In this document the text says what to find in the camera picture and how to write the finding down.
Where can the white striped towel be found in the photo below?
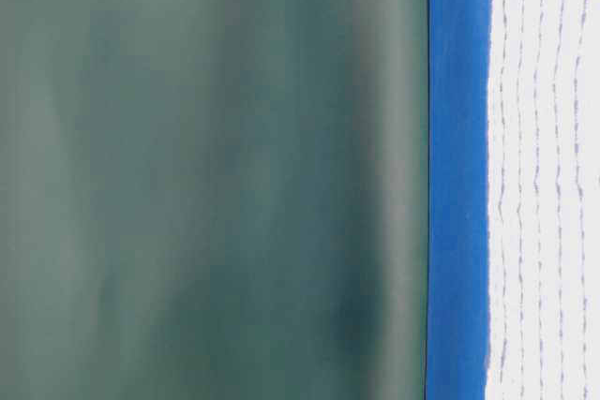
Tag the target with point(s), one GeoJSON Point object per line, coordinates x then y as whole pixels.
{"type": "Point", "coordinates": [543, 199]}

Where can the green blurred panel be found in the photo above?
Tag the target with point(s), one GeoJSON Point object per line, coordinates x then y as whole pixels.
{"type": "Point", "coordinates": [213, 199]}

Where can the blue table cloth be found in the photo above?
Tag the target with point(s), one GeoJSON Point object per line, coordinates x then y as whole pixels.
{"type": "Point", "coordinates": [457, 280]}

